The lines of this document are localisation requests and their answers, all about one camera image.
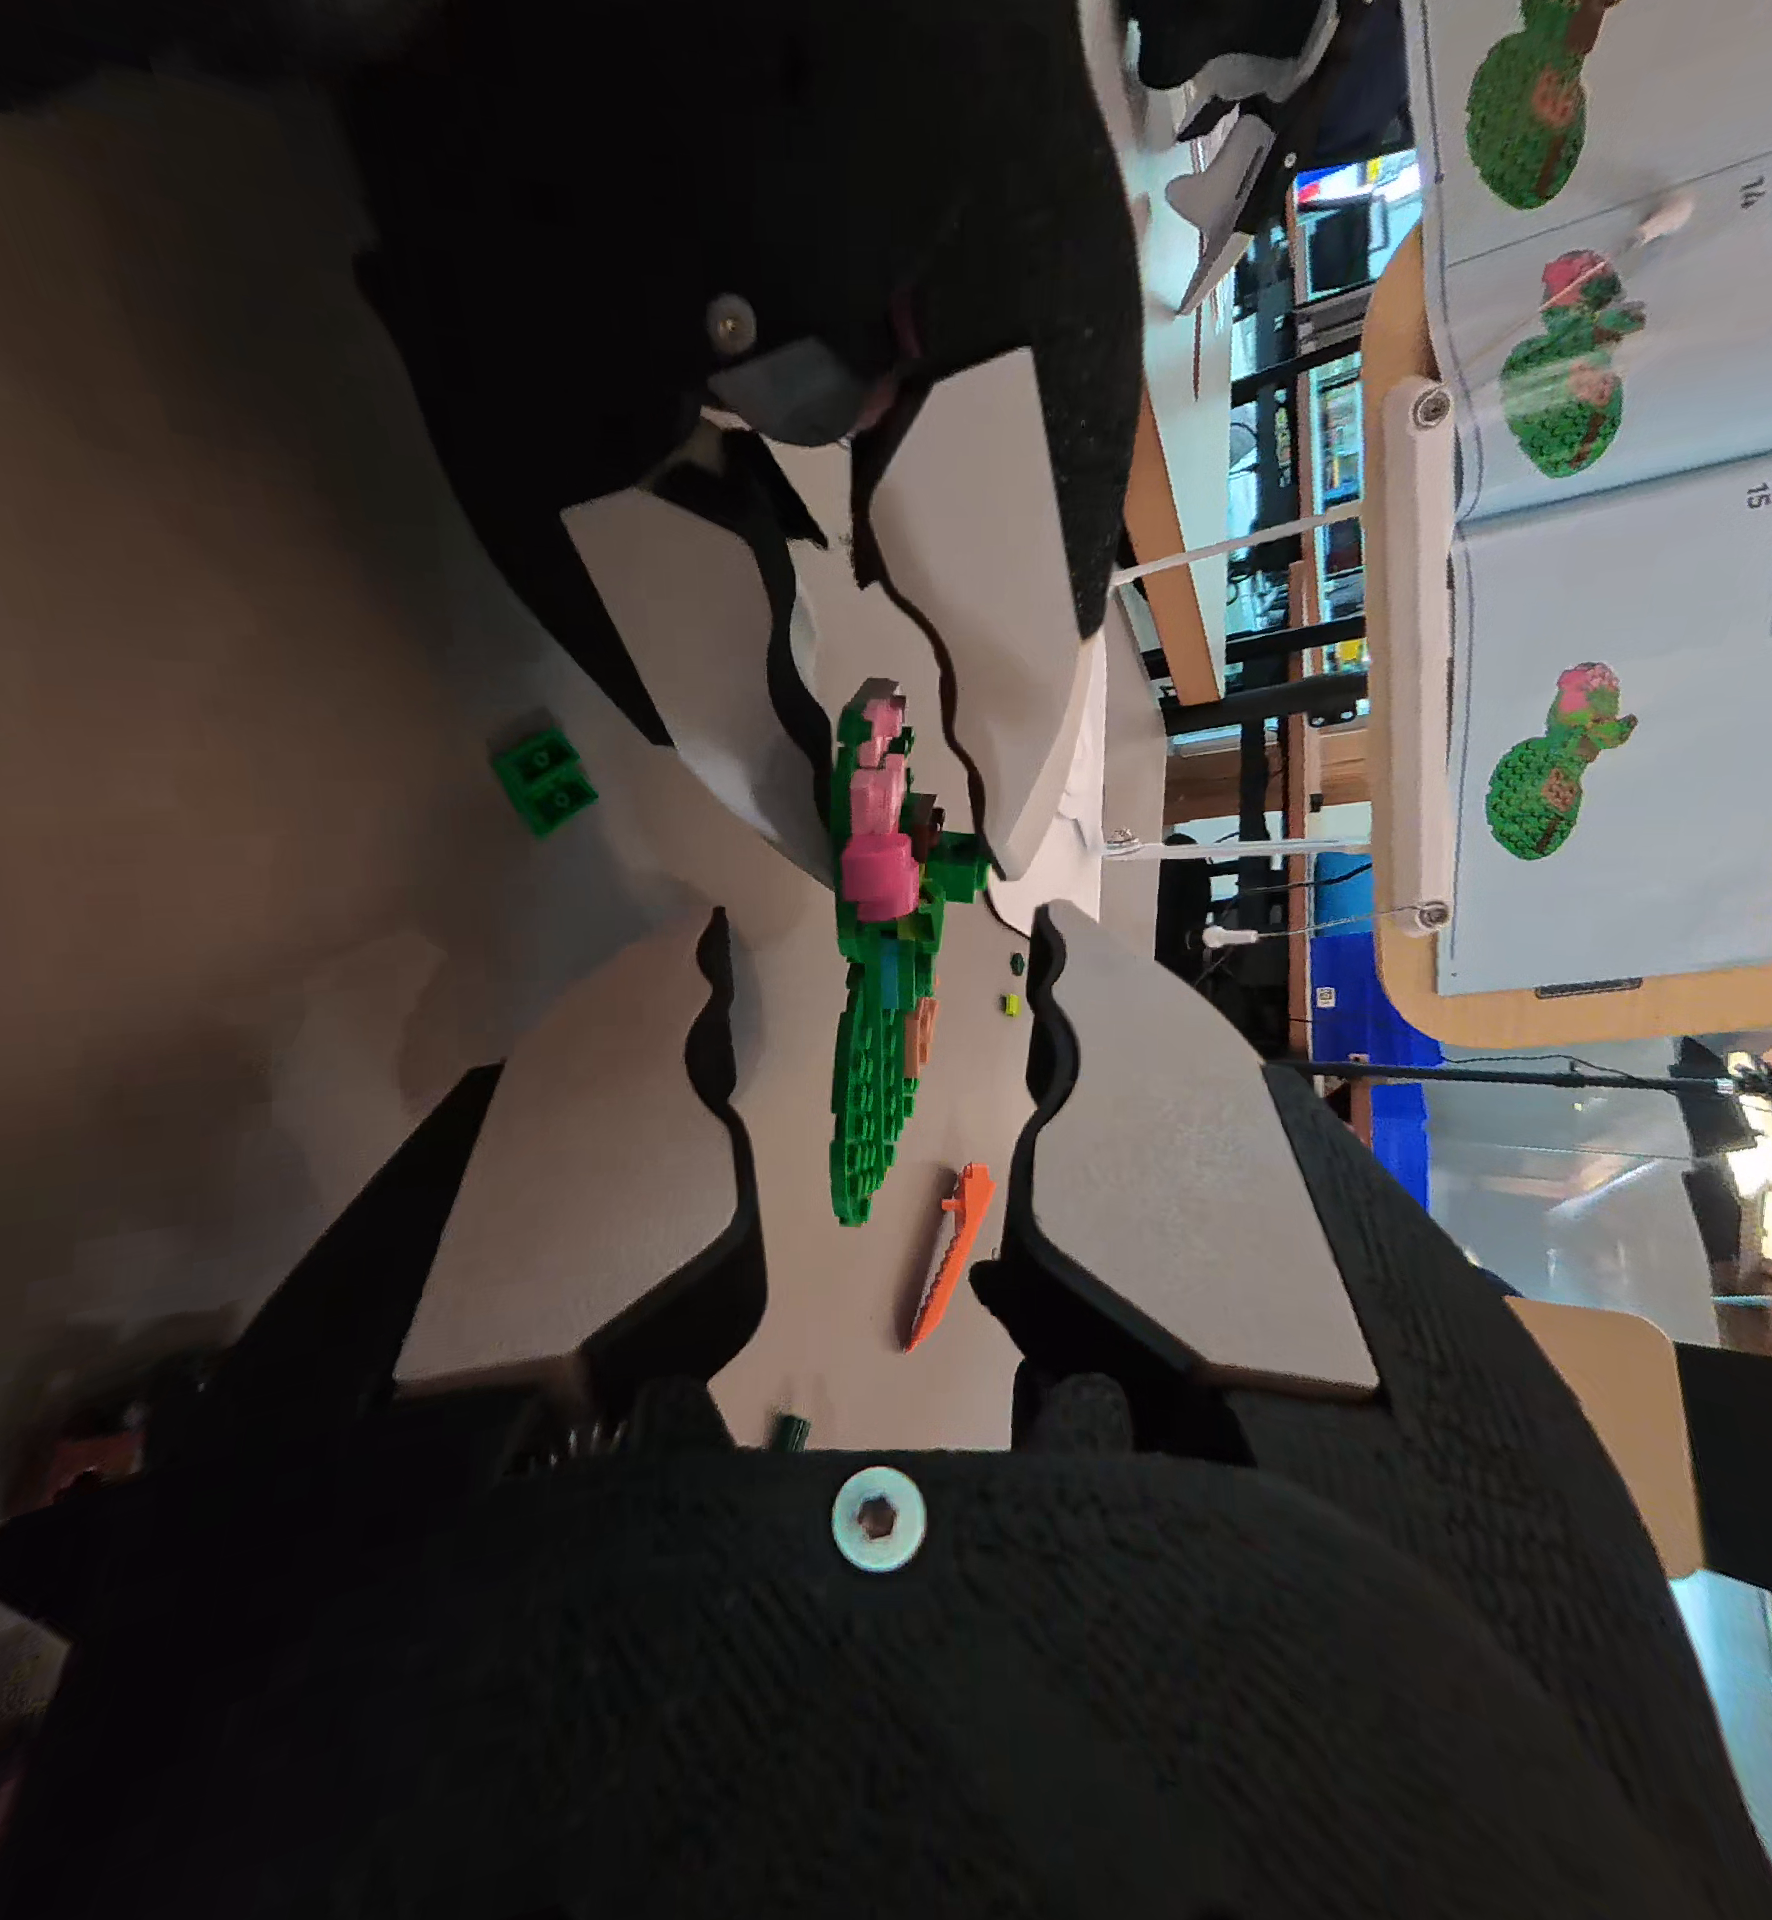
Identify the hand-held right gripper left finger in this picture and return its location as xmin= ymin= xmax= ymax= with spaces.
xmin=392 ymin=904 xmax=772 ymax=1389

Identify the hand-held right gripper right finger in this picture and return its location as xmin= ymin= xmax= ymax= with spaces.
xmin=976 ymin=899 xmax=1386 ymax=1405

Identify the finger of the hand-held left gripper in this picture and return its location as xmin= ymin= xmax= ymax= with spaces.
xmin=560 ymin=434 xmax=846 ymax=889
xmin=847 ymin=342 xmax=1117 ymax=889

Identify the green lego flower model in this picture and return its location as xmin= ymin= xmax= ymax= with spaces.
xmin=827 ymin=677 xmax=1003 ymax=1229

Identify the green two-stud lego brick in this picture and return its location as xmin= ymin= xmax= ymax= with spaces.
xmin=493 ymin=725 xmax=601 ymax=836

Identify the lego instruction booklet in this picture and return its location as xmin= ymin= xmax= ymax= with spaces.
xmin=1402 ymin=0 xmax=1772 ymax=999

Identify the wood-edged desk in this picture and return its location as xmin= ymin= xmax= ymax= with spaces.
xmin=1096 ymin=0 xmax=1234 ymax=708

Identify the blue storage bin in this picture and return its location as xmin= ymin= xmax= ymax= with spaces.
xmin=1306 ymin=930 xmax=1431 ymax=1201

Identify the orange brick separator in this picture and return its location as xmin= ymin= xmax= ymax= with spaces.
xmin=900 ymin=1163 xmax=1003 ymax=1353

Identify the white stand rod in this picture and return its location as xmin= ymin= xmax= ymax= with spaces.
xmin=1110 ymin=502 xmax=1373 ymax=590
xmin=1102 ymin=829 xmax=1379 ymax=868

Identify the black pole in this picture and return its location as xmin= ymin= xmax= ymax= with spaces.
xmin=1276 ymin=1055 xmax=1772 ymax=1102

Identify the white booklet clamp bar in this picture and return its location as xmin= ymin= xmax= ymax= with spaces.
xmin=1367 ymin=376 xmax=1462 ymax=941

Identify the wooden panel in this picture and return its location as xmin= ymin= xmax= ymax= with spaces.
xmin=1509 ymin=1297 xmax=1713 ymax=1580

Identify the wooden booklet board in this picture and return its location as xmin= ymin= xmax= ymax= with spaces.
xmin=1365 ymin=224 xmax=1772 ymax=1053

